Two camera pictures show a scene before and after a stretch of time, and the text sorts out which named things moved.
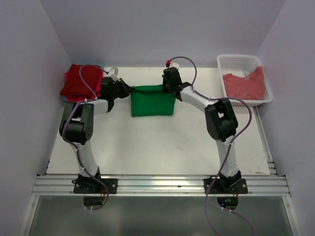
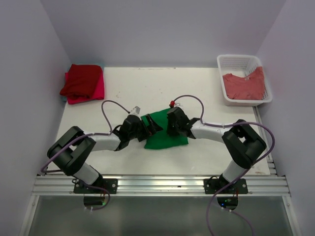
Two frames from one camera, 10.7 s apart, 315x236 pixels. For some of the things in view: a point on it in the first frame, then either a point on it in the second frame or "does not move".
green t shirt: (151, 100) to (161, 139)
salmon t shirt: (250, 87) does not move
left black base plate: (92, 186) does not move
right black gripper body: (166, 86) to (173, 129)
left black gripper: (126, 89) to (152, 128)
